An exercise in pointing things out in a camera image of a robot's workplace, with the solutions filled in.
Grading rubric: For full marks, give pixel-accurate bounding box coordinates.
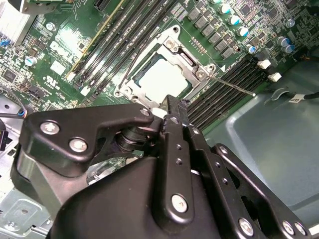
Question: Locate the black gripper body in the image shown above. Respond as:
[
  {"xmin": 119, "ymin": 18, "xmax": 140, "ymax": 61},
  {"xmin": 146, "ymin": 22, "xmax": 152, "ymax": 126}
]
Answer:
[{"xmin": 49, "ymin": 156, "xmax": 235, "ymax": 239}]

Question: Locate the silver CPU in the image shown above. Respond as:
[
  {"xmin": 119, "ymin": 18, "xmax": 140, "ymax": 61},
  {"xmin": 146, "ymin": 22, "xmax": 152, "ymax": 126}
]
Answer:
[{"xmin": 136, "ymin": 58, "xmax": 190, "ymax": 99}]

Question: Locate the metal locking lever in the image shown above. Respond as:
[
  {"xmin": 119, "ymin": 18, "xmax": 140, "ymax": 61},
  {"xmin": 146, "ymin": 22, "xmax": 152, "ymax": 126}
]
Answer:
[
  {"xmin": 119, "ymin": 33, "xmax": 161, "ymax": 89},
  {"xmin": 208, "ymin": 74, "xmax": 256, "ymax": 97}
]

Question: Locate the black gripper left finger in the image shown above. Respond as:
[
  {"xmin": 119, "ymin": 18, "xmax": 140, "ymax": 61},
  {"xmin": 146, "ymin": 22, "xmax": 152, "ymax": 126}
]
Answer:
[{"xmin": 11, "ymin": 96, "xmax": 195, "ymax": 225}]

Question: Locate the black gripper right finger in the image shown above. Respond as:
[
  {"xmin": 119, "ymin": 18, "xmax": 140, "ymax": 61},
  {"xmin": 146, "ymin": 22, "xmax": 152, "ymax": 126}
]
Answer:
[{"xmin": 178, "ymin": 100, "xmax": 313, "ymax": 239}]

